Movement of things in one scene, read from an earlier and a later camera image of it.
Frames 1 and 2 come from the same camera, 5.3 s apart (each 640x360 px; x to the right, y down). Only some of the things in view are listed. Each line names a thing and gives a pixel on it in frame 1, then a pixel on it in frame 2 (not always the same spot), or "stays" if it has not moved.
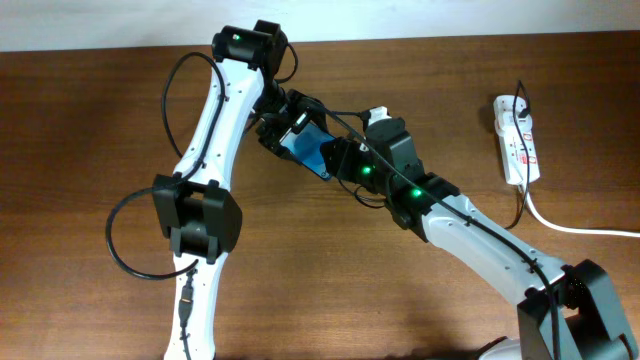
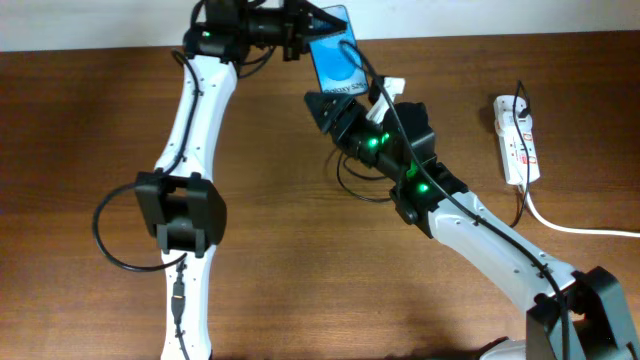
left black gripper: x=308 y=108 -> x=299 y=15
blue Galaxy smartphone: x=305 y=147 -> x=339 y=64
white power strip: x=515 y=156 stays
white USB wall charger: x=504 y=114 stays
